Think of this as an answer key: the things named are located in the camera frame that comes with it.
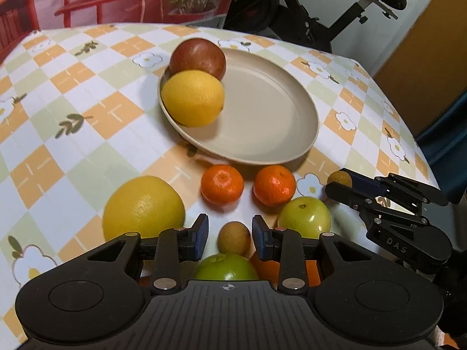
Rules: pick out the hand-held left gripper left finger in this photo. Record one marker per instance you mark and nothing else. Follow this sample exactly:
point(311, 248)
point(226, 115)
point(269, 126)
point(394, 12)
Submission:
point(201, 238)

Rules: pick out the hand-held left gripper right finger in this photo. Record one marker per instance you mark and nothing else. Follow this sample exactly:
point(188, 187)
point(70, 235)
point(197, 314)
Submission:
point(259, 237)

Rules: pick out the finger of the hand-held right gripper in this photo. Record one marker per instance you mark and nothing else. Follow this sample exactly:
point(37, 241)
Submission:
point(346, 195)
point(365, 186)

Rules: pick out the small brown longan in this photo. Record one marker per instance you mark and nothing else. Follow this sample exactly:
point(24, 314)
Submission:
point(234, 238)
point(337, 177)

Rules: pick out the orange tangerine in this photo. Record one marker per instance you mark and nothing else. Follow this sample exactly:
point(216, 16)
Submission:
point(274, 185)
point(264, 270)
point(222, 187)

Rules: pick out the green apple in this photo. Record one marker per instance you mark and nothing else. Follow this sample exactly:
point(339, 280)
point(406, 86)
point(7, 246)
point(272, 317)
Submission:
point(226, 269)

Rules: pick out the yellow-green apple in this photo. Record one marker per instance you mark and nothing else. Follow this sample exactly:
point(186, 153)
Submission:
point(304, 217)

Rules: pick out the large yellow lemon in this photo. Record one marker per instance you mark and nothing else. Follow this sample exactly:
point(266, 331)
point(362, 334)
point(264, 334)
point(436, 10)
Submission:
point(192, 98)
point(144, 209)

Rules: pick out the beige round plate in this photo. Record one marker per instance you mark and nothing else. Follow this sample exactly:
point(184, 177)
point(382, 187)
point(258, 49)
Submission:
point(262, 109)

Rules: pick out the red apple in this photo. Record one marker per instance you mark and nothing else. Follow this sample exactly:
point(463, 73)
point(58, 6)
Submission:
point(197, 60)

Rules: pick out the dark blue cloth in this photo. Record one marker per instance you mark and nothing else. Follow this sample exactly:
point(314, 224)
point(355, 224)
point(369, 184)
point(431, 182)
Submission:
point(448, 153)

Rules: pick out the brown wooden panel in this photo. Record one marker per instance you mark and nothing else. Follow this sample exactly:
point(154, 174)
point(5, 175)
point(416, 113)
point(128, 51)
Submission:
point(427, 62)

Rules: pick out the checkered floral tablecloth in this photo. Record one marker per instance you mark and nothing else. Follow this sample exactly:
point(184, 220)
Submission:
point(91, 116)

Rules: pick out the black exercise bike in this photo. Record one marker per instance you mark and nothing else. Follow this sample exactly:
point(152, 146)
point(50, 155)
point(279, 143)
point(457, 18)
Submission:
point(292, 11)

